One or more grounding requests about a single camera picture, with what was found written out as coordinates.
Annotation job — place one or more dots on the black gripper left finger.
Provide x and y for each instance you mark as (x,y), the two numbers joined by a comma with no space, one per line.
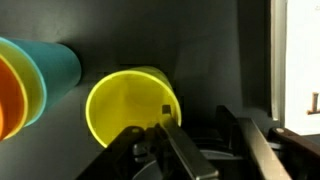
(190,150)

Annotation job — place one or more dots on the yellow plastic cup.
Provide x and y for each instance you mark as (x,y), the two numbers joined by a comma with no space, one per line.
(126,100)
(31,90)

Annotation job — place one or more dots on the blue plastic cup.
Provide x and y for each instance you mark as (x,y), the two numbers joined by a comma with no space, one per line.
(63,70)

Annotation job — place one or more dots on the orange plastic cup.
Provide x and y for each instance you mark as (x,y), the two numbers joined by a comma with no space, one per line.
(11,100)

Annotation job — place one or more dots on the Intelligent Robotic Systems book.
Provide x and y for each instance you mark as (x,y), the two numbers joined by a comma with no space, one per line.
(300,66)

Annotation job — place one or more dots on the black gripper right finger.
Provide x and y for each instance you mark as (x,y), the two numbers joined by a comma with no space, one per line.
(263,153)

